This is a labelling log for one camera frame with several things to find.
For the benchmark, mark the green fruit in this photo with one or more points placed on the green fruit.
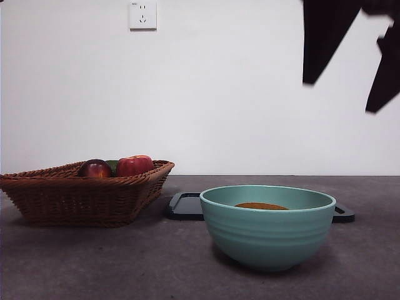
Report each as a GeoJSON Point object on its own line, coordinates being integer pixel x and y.
{"type": "Point", "coordinates": [112, 165]}

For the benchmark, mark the white wall socket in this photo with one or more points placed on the white wall socket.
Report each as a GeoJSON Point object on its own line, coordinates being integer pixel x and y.
{"type": "Point", "coordinates": [143, 15]}

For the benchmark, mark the brown wicker basket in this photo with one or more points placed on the brown wicker basket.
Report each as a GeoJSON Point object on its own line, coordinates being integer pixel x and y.
{"type": "Point", "coordinates": [72, 201]}

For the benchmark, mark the teal ribbed bowl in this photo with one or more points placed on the teal ribbed bowl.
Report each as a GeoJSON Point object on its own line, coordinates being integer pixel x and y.
{"type": "Point", "coordinates": [265, 237]}

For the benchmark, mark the dark rectangular tray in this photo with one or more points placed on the dark rectangular tray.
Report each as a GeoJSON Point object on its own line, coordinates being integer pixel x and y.
{"type": "Point", "coordinates": [186, 209]}

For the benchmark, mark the dark red apple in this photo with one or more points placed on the dark red apple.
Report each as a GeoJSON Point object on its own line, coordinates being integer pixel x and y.
{"type": "Point", "coordinates": [93, 168]}

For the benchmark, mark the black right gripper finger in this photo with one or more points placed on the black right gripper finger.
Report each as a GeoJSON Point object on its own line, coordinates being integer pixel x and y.
{"type": "Point", "coordinates": [389, 72]}
{"type": "Point", "coordinates": [322, 37]}

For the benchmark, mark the bright red apple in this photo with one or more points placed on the bright red apple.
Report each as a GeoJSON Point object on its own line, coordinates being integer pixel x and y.
{"type": "Point", "coordinates": [134, 165]}

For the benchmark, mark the brown kiwifruit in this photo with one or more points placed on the brown kiwifruit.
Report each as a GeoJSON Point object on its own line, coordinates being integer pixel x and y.
{"type": "Point", "coordinates": [261, 206]}

